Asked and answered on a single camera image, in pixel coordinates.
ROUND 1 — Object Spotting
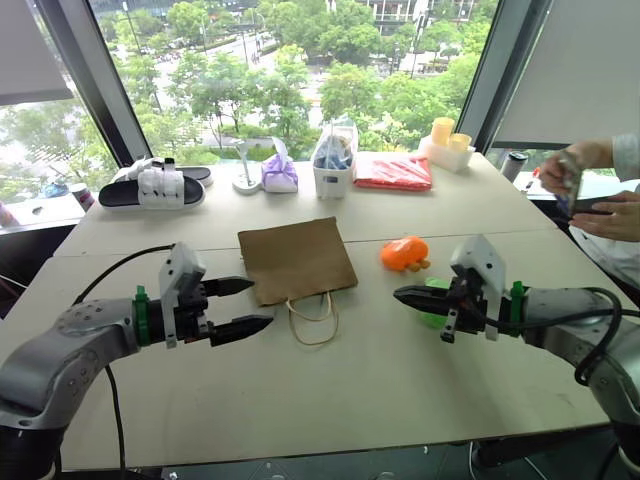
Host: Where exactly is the white plastic tray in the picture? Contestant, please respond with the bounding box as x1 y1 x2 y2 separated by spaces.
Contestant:
417 133 476 174

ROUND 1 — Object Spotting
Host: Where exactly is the red and white can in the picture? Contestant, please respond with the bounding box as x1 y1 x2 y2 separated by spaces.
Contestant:
69 182 97 214

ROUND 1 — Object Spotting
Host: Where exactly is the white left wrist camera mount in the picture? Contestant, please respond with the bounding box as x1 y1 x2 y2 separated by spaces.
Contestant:
158 242 207 350

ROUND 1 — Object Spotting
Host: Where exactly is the white basket with blue items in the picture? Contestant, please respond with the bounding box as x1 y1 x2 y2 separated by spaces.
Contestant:
311 119 360 201

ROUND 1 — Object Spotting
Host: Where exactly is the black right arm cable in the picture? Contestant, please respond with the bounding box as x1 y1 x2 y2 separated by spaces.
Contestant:
485 286 624 386

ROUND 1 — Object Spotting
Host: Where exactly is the grey pouch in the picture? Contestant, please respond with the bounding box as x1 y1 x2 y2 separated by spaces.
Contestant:
553 153 615 219

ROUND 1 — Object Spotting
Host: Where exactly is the person's left hand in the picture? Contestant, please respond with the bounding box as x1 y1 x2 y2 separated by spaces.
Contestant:
569 190 640 244

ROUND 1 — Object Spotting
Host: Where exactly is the red plastic package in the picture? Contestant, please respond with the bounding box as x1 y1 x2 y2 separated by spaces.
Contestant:
352 152 434 193

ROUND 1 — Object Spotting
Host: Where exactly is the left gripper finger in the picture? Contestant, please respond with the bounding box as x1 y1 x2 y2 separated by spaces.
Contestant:
202 276 255 297
209 314 275 348

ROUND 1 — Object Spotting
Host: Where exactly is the dark window frame post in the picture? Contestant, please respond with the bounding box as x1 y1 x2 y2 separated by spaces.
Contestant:
37 0 154 167
455 0 552 147

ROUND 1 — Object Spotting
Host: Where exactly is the white side table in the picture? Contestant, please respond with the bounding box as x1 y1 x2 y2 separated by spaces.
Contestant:
0 195 90 235

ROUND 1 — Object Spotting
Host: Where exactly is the person's white garment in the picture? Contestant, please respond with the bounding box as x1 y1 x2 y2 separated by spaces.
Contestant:
568 224 640 304

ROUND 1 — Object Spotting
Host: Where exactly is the black slipper with white strap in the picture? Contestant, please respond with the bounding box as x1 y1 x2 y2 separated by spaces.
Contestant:
113 156 215 189
98 167 207 212

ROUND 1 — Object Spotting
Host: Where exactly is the tall yellow cup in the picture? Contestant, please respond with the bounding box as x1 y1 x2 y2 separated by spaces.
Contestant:
430 117 457 149

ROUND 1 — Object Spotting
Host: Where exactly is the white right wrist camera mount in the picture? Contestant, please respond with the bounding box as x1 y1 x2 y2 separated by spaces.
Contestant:
448 234 507 342

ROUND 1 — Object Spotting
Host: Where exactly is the orange plush toy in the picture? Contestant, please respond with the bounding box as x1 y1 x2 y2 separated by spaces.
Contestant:
379 236 432 274

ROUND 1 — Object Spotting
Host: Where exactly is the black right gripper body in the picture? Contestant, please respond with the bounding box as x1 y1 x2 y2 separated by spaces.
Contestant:
439 269 489 344

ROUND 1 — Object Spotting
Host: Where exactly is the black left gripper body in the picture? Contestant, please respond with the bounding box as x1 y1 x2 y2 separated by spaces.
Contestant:
175 279 216 346

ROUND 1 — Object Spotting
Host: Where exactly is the person's white sleeve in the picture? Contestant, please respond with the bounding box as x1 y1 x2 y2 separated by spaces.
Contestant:
611 131 640 182

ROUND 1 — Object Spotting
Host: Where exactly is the person's right hand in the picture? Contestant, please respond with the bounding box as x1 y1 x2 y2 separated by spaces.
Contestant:
538 138 616 198

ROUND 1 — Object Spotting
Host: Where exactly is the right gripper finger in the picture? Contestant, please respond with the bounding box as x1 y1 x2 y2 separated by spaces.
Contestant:
399 298 451 318
393 284 454 302

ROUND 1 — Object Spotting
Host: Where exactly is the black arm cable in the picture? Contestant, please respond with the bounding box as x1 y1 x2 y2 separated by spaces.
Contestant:
485 286 624 386
72 243 177 480

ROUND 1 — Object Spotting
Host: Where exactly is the grey tumbler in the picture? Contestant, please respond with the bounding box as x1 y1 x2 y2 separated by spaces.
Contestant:
501 149 530 183

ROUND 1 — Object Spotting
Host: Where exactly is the white hook stand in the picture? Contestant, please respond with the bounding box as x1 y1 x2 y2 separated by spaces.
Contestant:
230 138 264 196

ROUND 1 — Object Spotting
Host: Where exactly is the brown paper bag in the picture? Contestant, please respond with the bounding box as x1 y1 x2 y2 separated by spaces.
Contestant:
237 216 359 347

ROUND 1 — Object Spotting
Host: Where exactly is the green object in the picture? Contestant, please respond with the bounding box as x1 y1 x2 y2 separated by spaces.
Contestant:
409 277 455 329

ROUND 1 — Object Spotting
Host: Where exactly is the purple tissue pack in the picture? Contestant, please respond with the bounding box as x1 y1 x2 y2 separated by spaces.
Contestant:
260 137 300 194

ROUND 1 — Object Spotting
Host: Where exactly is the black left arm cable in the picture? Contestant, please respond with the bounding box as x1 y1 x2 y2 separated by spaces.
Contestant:
72 243 177 480

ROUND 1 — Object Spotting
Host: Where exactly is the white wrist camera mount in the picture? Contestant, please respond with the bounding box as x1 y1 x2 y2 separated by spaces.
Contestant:
448 234 507 342
158 242 207 350

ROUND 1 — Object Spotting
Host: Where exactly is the grey roller blind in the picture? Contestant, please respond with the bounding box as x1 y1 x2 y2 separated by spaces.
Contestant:
492 0 640 150
0 0 75 107

